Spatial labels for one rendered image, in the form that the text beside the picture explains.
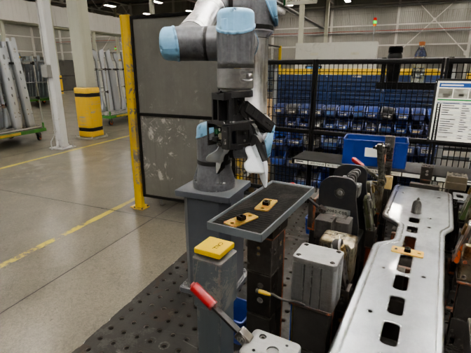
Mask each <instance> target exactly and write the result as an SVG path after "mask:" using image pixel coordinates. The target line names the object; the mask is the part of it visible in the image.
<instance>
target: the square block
mask: <svg viewBox="0 0 471 353"><path fill-rule="evenodd" d="M466 188H467V174H463V173H457V172H447V175H446V181H445V190H444V192H447V193H450V194H452V196H453V192H457V193H465V191H466ZM460 205H463V203H460V202H457V200H455V199H453V225H454V229H453V231H452V232H451V233H449V234H447V235H446V236H445V253H447V254H452V250H453V246H454V245H455V241H456V221H457V217H458V210H459V206H460Z"/></svg>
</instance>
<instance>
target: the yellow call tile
mask: <svg viewBox="0 0 471 353"><path fill-rule="evenodd" d="M232 248H234V242H229V241H226V240H222V239H219V238H215V237H208V238H207V239H206V240H204V241H203V242H201V243H200V244H199V245H198V246H196V247H195V248H194V252H195V253H197V254H201V255H204V256H209V257H211V258H215V259H220V258H222V257H223V256H224V255H226V254H227V253H228V252H229V251H230V250H232Z"/></svg>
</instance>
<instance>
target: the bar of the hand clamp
mask: <svg viewBox="0 0 471 353"><path fill-rule="evenodd" d="M373 149H376V150H377V162H378V180H379V179H382V180H384V181H385V158H384V150H385V149H388V150H389V151H390V150H391V144H387V146H385V145H384V143H377V145H375V146H373Z"/></svg>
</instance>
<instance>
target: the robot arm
mask: <svg viewBox="0 0 471 353"><path fill-rule="evenodd" d="M276 26H278V10H277V2H276V0H197V2H196V4H195V7H194V10H193V11H192V12H191V13H190V15H189V16H188V17H187V18H186V19H185V20H184V21H183V22H182V23H181V24H180V26H176V27H175V26H174V25H172V26H171V27H163V28H162V29H161V31H160V34H159V47H160V51H161V55H162V56H163V58H164V59H165V60H169V61H178V62H180V61H217V68H241V69H217V87H218V88H219V89H220V90H219V92H212V120H209V121H206V122H203V123H200V124H199V125H198V126H197V128H196V143H197V168H196V172H195V174H194V178H193V187H194V188H195V189H196V190H198V191H204V192H222V191H228V190H231V189H232V188H234V187H235V186H236V180H235V177H234V175H233V171H232V169H231V158H247V160H246V162H245V163H244V167H245V170H246V171H247V172H249V173H255V174H259V176H260V180H261V183H262V185H263V187H264V188H266V187H267V184H268V163H267V160H268V157H269V156H270V155H271V148H272V143H273V135H274V131H275V126H274V125H275V123H274V122H273V121H272V120H271V119H270V118H269V117H268V115H267V86H268V39H269V36H270V35H271V34H272V33H273V30H274V27H276Z"/></svg>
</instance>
